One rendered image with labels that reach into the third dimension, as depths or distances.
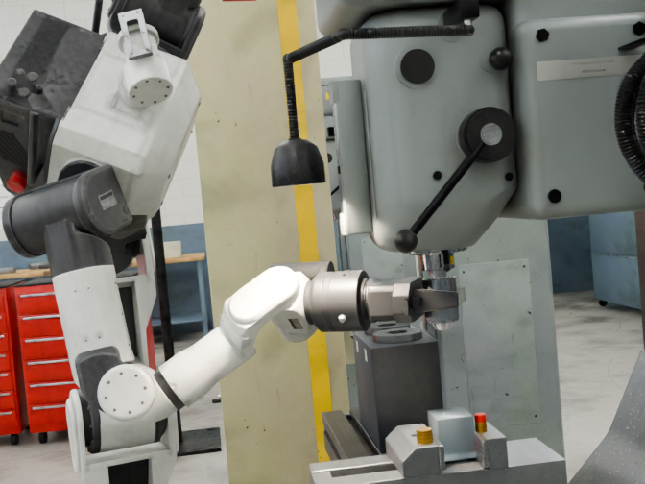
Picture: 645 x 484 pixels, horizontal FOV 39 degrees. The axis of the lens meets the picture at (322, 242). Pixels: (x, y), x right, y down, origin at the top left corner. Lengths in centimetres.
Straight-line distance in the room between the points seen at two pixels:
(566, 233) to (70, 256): 992
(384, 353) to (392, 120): 54
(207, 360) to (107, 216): 25
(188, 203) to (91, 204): 892
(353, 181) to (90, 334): 43
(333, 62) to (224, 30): 748
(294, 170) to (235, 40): 185
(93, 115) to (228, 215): 156
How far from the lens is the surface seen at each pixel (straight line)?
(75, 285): 134
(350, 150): 125
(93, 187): 135
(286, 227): 298
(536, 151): 121
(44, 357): 594
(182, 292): 1029
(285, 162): 119
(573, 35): 124
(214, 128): 298
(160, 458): 184
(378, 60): 121
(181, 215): 1025
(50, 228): 137
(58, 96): 148
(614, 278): 931
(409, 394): 162
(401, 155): 119
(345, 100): 125
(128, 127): 145
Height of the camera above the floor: 140
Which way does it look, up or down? 3 degrees down
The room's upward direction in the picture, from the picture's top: 5 degrees counter-clockwise
